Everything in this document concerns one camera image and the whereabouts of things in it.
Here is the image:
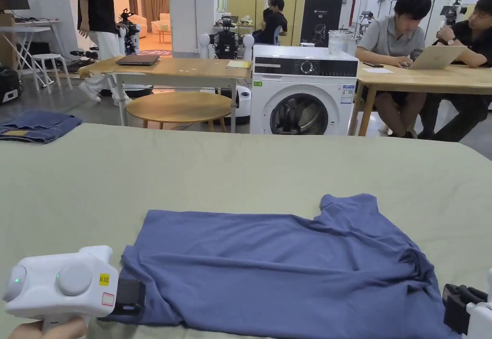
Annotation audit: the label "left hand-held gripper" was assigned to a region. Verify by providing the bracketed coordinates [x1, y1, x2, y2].
[1, 244, 147, 333]

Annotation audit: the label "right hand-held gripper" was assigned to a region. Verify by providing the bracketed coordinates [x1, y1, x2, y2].
[443, 267, 492, 339]

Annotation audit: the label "dark blue shirt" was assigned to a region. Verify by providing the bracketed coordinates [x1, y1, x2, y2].
[98, 194, 464, 334]

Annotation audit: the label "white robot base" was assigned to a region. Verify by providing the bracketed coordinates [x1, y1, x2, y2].
[215, 85, 253, 125]

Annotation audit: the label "person's left hand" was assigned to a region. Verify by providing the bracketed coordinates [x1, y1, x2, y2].
[7, 315, 89, 339]

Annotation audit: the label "folded blue jeans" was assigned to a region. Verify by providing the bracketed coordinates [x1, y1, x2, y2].
[0, 109, 83, 145]

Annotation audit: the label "bed with pale green sheet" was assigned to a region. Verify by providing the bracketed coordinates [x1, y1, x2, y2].
[0, 123, 492, 339]

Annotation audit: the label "round low wooden table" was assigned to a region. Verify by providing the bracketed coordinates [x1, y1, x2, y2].
[126, 92, 233, 133]

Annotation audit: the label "black bag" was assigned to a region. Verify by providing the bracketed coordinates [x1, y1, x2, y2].
[0, 65, 21, 105]

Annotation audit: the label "white round stool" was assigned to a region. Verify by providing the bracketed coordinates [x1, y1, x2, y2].
[30, 53, 74, 95]

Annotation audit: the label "long wooden table with laptop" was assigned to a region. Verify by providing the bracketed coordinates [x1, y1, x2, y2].
[347, 45, 492, 137]

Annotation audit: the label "rectangular wooden table with laptop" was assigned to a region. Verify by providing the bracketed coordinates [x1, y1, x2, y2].
[78, 54, 253, 133]

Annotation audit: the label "white folding table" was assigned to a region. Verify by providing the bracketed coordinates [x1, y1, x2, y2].
[0, 26, 53, 83]

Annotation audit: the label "black robot with arms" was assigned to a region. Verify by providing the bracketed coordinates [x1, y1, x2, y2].
[117, 8, 140, 56]

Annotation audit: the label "white washing machine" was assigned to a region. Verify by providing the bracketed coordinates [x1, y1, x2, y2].
[249, 28, 359, 136]

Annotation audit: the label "black and white humanoid robot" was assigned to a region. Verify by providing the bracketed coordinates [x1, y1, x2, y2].
[197, 15, 256, 61]

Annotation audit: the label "white desk with monitor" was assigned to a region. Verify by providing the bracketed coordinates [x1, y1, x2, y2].
[0, 0, 67, 72]

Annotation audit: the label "black standing banner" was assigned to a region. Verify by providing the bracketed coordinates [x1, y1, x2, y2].
[299, 0, 344, 47]

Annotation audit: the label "group of people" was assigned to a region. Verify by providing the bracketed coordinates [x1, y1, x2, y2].
[252, 0, 289, 45]

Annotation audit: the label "camera on tripod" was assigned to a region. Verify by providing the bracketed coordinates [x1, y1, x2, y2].
[439, 0, 470, 29]

